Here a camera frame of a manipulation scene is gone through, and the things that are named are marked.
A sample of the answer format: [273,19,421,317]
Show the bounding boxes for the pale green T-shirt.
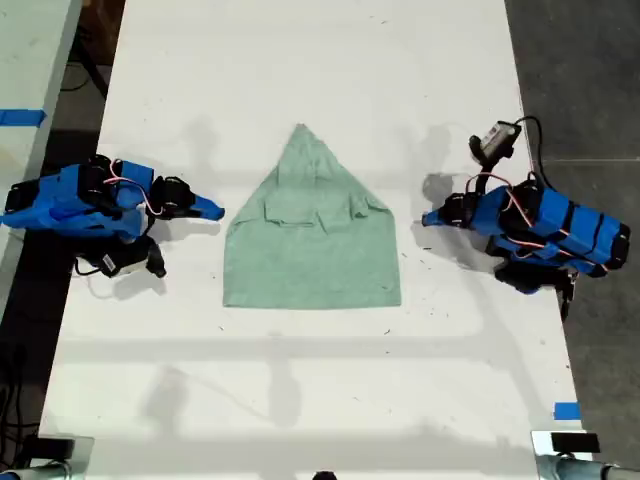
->
[221,122,403,310]

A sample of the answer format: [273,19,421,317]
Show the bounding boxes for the black stand leg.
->
[69,24,112,99]

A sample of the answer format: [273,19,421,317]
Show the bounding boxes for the long blue tape strip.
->
[0,108,49,127]

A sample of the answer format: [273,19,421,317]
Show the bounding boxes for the white side table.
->
[0,0,85,314]

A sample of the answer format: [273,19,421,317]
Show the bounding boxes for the short blue tape strip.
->
[553,401,583,422]

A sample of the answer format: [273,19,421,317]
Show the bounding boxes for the small black box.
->
[550,432,601,454]
[36,436,77,459]

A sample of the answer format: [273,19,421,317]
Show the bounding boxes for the grey metal pole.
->
[536,453,640,480]
[0,461,72,480]

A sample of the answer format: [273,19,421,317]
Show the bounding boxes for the black white camera box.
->
[73,236,168,279]

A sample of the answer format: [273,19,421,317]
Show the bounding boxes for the black grey camera box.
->
[467,119,523,174]

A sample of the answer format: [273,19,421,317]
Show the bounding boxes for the black camera cable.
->
[514,115,547,186]

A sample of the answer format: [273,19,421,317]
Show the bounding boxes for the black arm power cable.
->
[558,269,582,322]

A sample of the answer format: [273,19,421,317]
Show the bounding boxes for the black floor cables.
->
[0,344,42,469]

